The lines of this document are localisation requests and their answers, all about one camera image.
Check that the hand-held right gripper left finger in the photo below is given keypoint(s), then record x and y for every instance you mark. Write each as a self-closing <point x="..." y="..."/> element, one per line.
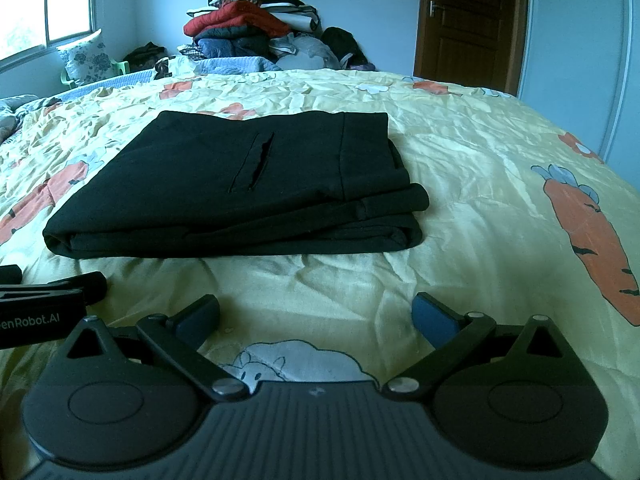
<point x="197" y="317"/>

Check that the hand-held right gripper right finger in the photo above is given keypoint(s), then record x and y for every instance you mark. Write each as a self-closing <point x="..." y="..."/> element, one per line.
<point x="432" y="320"/>

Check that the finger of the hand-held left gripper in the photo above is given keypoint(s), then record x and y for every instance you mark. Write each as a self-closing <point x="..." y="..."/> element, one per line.
<point x="92" y="287"/>
<point x="9" y="275"/>

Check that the black pants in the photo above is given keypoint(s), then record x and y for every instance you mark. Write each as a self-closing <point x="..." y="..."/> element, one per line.
<point x="200" y="185"/>

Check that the yellow carrot print blanket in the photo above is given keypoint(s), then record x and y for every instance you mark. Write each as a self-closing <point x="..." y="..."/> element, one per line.
<point x="475" y="185"/>

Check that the green plastic chair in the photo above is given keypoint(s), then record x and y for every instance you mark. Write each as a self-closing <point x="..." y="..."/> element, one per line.
<point x="120" y="66"/>

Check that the floral pillow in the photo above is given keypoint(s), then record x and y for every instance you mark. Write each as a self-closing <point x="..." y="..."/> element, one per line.
<point x="85" y="57"/>

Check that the dark clothes on chair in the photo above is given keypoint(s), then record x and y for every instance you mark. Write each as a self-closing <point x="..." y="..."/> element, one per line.
<point x="145" y="54"/>

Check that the window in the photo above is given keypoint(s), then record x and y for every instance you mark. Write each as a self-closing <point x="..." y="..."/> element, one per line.
<point x="35" y="5"/>

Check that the brown wooden door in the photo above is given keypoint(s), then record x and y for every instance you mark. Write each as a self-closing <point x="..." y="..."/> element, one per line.
<point x="470" y="25"/>

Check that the pile of clothes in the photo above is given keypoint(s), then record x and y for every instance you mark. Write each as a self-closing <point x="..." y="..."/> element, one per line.
<point x="250" y="20"/>

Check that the white sliding wardrobe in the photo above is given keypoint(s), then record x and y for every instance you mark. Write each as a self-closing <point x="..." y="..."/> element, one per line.
<point x="585" y="50"/>

